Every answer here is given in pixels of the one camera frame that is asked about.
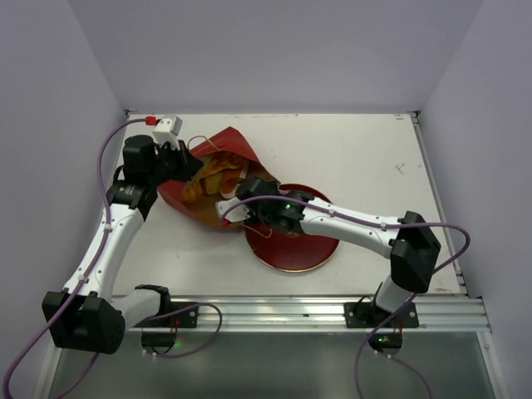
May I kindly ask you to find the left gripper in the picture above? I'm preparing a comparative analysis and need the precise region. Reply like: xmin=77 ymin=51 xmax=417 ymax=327
xmin=147 ymin=139 xmax=204 ymax=186

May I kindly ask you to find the white-rimmed round bread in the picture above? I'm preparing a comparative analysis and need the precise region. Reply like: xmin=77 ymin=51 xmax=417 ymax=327
xmin=219 ymin=162 xmax=249 ymax=200

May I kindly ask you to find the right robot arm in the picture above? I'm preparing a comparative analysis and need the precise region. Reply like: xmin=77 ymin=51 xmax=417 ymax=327
xmin=236 ymin=177 xmax=441 ymax=327

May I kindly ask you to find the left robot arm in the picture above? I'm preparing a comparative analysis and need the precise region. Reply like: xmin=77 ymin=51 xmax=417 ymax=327
xmin=42 ymin=135 xmax=203 ymax=354

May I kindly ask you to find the orange bread in bag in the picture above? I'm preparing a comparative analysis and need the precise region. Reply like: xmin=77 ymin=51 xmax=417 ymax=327
xmin=180 ymin=151 xmax=249 ymax=204

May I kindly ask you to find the red round plate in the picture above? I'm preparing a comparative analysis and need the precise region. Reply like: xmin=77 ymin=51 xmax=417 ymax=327
xmin=244 ymin=184 xmax=339 ymax=273

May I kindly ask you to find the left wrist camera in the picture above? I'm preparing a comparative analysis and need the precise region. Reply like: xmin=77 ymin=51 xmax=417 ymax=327
xmin=145 ymin=114 xmax=183 ymax=149

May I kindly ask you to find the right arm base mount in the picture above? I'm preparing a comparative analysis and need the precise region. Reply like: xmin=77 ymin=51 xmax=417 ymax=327
xmin=344 ymin=295 xmax=417 ymax=329

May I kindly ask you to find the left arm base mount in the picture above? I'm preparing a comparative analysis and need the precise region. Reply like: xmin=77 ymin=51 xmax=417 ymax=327
xmin=135 ymin=302 xmax=199 ymax=328

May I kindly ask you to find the aluminium mounting rail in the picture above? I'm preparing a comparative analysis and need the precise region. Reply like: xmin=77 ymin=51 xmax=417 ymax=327
xmin=50 ymin=294 xmax=491 ymax=333

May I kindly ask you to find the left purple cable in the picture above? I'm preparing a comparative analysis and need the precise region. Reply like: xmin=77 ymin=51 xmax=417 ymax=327
xmin=0 ymin=117 xmax=223 ymax=399

